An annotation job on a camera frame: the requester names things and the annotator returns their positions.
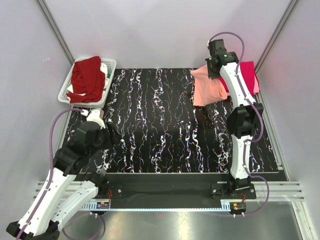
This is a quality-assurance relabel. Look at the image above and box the salmon pink t shirt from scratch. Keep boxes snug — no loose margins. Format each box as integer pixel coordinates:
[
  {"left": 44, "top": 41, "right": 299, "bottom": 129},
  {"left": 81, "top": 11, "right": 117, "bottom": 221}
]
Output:
[{"left": 191, "top": 65, "right": 228, "bottom": 107}]

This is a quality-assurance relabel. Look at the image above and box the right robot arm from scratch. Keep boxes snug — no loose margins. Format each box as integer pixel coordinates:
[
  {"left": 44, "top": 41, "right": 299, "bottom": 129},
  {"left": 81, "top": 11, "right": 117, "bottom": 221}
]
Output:
[{"left": 206, "top": 39, "right": 264, "bottom": 199}]

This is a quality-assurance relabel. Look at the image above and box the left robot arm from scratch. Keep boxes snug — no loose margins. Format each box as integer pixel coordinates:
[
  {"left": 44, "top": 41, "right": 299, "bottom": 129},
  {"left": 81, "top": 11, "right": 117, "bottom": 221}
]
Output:
[{"left": 6, "top": 121, "right": 120, "bottom": 240}]

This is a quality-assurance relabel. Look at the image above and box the folded magenta t shirt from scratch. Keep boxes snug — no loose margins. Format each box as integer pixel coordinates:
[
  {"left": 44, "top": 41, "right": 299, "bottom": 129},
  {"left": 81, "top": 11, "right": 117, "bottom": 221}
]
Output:
[{"left": 215, "top": 61, "right": 259, "bottom": 99}]

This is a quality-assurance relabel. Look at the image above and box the folded light pink t shirt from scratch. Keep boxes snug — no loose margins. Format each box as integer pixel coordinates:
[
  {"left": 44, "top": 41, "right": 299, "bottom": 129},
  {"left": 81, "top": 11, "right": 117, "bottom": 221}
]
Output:
[{"left": 253, "top": 73, "right": 261, "bottom": 95}]

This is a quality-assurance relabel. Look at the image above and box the dark red t shirt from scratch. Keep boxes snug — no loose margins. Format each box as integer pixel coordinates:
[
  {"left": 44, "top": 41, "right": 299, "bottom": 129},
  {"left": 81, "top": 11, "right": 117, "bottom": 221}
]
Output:
[{"left": 66, "top": 56, "right": 105, "bottom": 104}]

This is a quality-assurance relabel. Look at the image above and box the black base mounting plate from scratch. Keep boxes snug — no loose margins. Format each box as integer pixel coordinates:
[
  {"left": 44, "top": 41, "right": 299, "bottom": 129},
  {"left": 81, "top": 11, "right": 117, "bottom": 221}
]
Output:
[{"left": 105, "top": 173, "right": 256, "bottom": 211}]

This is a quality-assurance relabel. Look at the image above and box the black marbled table mat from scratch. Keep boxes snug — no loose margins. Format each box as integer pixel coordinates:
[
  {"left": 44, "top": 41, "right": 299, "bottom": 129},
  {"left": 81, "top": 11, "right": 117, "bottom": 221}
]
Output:
[{"left": 53, "top": 67, "right": 280, "bottom": 174}]

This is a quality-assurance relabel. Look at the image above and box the white plastic basket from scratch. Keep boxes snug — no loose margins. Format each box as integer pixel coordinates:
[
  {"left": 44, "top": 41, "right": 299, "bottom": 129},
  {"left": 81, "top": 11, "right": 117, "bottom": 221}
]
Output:
[{"left": 57, "top": 56, "right": 117, "bottom": 109}]

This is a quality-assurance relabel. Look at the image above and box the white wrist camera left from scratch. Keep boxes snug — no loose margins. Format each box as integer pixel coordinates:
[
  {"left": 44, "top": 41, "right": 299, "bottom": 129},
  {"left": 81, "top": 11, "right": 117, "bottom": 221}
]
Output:
[{"left": 80, "top": 108, "right": 106, "bottom": 129}]

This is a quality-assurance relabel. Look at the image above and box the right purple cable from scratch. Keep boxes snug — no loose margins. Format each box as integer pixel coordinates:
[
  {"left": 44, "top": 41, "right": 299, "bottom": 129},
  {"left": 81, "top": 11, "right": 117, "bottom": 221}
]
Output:
[{"left": 206, "top": 31, "right": 270, "bottom": 217}]

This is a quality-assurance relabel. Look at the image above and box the purple cable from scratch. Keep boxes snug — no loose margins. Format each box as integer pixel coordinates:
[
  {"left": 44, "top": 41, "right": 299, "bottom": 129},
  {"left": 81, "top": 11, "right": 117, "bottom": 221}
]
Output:
[
  {"left": 206, "top": 31, "right": 270, "bottom": 217},
  {"left": 14, "top": 107, "right": 108, "bottom": 240}
]

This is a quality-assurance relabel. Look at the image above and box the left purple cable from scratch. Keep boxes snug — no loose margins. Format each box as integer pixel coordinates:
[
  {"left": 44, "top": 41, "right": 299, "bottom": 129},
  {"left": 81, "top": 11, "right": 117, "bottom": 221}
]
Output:
[{"left": 14, "top": 107, "right": 108, "bottom": 240}]

